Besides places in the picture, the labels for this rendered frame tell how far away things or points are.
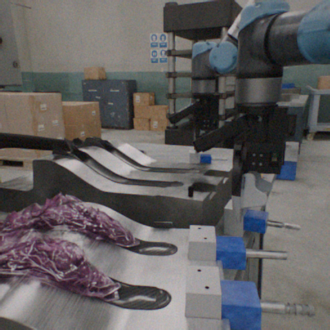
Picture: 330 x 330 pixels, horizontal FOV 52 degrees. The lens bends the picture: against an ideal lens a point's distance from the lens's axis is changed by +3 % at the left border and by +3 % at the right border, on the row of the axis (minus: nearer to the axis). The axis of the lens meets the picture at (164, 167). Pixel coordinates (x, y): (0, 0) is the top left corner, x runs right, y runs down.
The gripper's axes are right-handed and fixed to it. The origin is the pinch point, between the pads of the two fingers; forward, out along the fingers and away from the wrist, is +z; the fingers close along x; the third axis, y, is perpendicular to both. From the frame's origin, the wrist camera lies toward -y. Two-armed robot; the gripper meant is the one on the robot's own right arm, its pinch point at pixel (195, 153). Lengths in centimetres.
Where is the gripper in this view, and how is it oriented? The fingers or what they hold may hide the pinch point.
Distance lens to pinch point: 113.6
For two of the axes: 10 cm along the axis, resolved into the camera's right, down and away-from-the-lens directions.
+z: 0.1, 9.7, 2.6
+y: 10.0, 0.0, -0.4
